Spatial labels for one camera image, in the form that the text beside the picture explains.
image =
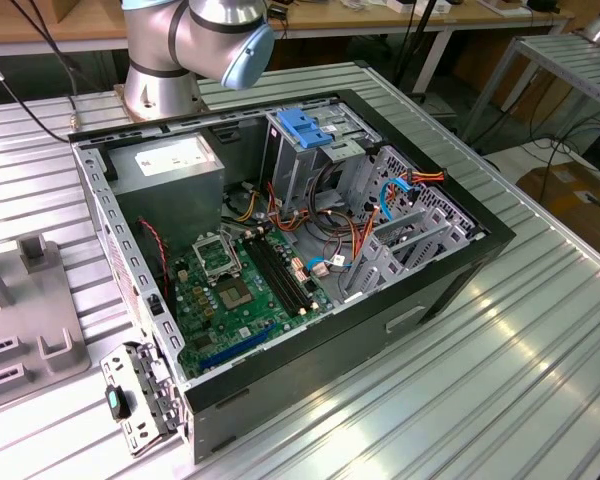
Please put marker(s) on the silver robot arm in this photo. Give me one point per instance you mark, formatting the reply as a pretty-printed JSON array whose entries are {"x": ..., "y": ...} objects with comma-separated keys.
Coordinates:
[{"x": 160, "y": 85}]

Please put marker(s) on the grey metal disk bay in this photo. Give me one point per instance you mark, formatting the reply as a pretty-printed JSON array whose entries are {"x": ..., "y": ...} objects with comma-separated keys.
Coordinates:
[{"x": 420, "y": 235}]

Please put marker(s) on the black RAM slot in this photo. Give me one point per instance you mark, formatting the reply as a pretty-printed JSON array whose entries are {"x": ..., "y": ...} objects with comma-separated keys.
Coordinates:
[
  {"x": 286, "y": 270},
  {"x": 275, "y": 276}
]

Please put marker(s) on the grey optical drive cage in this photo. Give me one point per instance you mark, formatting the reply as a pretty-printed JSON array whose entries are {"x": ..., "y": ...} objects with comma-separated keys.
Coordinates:
[{"x": 290, "y": 170}]

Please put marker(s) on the green motherboard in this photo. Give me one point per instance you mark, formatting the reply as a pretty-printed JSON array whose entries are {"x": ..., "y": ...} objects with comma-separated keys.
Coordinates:
[{"x": 252, "y": 312}]

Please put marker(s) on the blue plastic drive latch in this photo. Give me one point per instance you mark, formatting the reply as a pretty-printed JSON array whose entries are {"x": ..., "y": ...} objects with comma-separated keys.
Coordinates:
[{"x": 300, "y": 127}]

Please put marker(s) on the blue expansion slot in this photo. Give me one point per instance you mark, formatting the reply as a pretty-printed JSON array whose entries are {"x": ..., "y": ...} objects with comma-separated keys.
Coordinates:
[{"x": 240, "y": 346}]

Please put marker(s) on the black PC case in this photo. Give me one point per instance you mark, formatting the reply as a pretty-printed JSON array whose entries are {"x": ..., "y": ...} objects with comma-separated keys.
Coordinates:
[{"x": 330, "y": 360}]

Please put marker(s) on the grey power supply unit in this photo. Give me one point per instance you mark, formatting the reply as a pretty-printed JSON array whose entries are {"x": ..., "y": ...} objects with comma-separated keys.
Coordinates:
[{"x": 170, "y": 200}]

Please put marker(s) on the wooden desk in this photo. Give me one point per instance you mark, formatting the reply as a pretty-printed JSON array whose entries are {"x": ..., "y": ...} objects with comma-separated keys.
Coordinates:
[{"x": 340, "y": 17}]

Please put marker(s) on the black latch with teal button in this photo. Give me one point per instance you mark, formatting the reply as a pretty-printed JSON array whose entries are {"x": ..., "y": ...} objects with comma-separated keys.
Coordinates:
[{"x": 115, "y": 402}]

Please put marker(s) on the brown cardboard box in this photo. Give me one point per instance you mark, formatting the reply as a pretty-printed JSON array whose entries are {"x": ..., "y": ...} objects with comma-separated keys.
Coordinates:
[{"x": 570, "y": 200}]

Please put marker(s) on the grey parts rack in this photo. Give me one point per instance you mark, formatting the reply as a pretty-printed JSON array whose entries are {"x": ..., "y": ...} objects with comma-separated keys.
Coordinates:
[{"x": 30, "y": 310}]

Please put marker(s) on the metal slat side table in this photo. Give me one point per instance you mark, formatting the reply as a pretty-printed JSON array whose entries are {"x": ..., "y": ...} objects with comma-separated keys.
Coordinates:
[{"x": 560, "y": 55}]

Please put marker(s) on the square brown base plate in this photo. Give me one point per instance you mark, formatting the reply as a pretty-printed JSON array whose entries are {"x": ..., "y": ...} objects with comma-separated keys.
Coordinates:
[{"x": 121, "y": 102}]

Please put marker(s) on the metal card retention bracket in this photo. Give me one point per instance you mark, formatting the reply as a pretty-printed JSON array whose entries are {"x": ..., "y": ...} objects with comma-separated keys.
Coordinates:
[{"x": 132, "y": 435}]

